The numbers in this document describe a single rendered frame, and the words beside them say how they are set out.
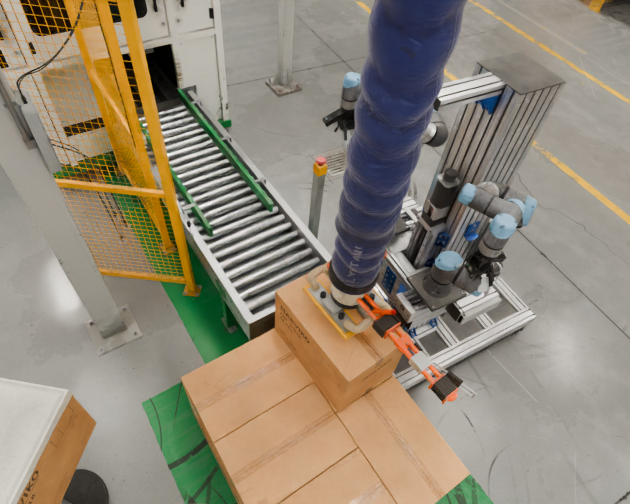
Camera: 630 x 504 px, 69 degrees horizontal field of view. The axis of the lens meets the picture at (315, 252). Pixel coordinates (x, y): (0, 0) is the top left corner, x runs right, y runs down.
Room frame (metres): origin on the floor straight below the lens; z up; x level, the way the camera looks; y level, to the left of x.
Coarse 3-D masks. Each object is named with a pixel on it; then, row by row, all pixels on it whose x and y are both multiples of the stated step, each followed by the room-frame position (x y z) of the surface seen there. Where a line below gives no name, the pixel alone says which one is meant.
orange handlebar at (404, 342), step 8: (384, 256) 1.42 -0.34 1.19; (328, 264) 1.33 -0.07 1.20; (368, 296) 1.17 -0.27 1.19; (360, 304) 1.13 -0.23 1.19; (376, 304) 1.14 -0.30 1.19; (368, 312) 1.09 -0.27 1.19; (392, 336) 0.98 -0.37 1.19; (400, 336) 0.99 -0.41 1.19; (400, 344) 0.95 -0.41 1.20; (408, 344) 0.95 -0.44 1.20; (408, 352) 0.92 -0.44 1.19; (416, 352) 0.92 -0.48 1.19; (432, 368) 0.86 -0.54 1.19; (424, 376) 0.83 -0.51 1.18; (456, 392) 0.77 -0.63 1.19; (448, 400) 0.73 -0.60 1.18
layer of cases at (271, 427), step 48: (192, 384) 0.92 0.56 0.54; (240, 384) 0.95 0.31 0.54; (288, 384) 0.99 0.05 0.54; (384, 384) 1.05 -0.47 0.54; (240, 432) 0.71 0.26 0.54; (288, 432) 0.74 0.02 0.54; (336, 432) 0.77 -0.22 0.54; (384, 432) 0.80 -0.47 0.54; (432, 432) 0.83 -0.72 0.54; (240, 480) 0.49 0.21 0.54; (288, 480) 0.52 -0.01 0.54; (336, 480) 0.54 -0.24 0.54; (384, 480) 0.57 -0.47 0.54; (432, 480) 0.60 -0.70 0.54
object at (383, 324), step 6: (378, 318) 1.06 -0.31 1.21; (384, 318) 1.06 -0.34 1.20; (390, 318) 1.07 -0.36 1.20; (396, 318) 1.07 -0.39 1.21; (372, 324) 1.05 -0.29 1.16; (378, 324) 1.02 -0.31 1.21; (384, 324) 1.03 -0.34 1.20; (390, 324) 1.04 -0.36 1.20; (396, 324) 1.03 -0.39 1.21; (378, 330) 1.01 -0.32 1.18; (384, 330) 1.00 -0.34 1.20; (390, 330) 1.00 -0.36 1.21; (384, 336) 0.99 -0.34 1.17
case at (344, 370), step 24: (288, 288) 1.33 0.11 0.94; (288, 312) 1.22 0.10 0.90; (312, 312) 1.21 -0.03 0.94; (288, 336) 1.21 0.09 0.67; (312, 336) 1.07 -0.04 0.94; (336, 336) 1.09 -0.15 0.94; (360, 336) 1.11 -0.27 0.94; (408, 336) 1.14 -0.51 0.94; (312, 360) 1.05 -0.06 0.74; (336, 360) 0.96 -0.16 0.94; (360, 360) 0.98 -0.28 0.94; (384, 360) 1.02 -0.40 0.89; (336, 384) 0.91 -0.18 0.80; (360, 384) 0.93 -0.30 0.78; (336, 408) 0.88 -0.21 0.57
